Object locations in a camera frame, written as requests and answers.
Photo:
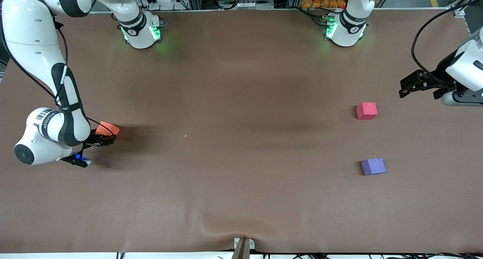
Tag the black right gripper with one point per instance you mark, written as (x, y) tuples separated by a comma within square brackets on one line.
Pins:
[(93, 139)]

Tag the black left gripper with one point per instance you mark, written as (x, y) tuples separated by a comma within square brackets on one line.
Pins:
[(440, 80)]

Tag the orange foam block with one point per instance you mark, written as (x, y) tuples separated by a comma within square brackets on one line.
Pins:
[(105, 128)]

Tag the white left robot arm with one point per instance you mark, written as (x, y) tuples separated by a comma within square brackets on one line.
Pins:
[(349, 25)]

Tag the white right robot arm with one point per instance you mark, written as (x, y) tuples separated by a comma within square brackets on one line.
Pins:
[(34, 44)]

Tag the red foam block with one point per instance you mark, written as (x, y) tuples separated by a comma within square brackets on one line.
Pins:
[(366, 111)]

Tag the purple foam block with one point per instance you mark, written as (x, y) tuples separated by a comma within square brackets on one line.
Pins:
[(373, 166)]

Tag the brown table cloth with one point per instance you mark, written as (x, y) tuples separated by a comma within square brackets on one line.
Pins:
[(241, 81)]

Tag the white terminal block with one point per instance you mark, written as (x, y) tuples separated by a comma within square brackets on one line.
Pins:
[(244, 5)]

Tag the silver metal bracket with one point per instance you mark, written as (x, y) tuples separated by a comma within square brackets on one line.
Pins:
[(237, 244)]

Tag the brown camera pole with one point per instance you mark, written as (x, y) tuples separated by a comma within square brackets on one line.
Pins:
[(241, 252)]

